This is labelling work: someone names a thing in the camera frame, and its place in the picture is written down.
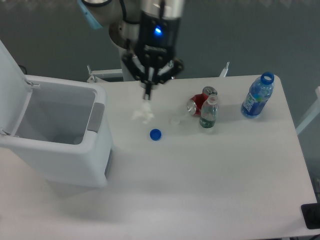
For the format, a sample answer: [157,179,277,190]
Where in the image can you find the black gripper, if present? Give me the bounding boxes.
[121,11,184,101]

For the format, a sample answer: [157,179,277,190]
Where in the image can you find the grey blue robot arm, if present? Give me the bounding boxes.
[78,0,185,100]

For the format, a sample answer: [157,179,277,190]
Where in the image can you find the clear green label bottle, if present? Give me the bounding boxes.
[199,93,218,129]

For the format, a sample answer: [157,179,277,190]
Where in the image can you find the blue plastic drink bottle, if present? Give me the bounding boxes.
[241,71,275,118]

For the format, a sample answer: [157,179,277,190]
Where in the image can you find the white frame at right edge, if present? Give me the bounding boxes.
[295,86,320,136]

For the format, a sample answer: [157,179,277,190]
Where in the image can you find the crushed red soda can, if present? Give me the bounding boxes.
[186,86,218,116]

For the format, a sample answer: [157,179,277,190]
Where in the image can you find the blue bottle cap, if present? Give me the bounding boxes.
[149,128,162,141]

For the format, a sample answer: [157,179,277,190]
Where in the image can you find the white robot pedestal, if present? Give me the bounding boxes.
[89,21,140,83]

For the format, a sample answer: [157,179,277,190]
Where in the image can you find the white paper ball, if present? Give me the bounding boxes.
[131,100,155,124]

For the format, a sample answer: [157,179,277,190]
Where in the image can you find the black device at table edge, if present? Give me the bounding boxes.
[301,203,320,230]

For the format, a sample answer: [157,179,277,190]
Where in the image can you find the white trash bin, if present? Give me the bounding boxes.
[0,45,114,188]

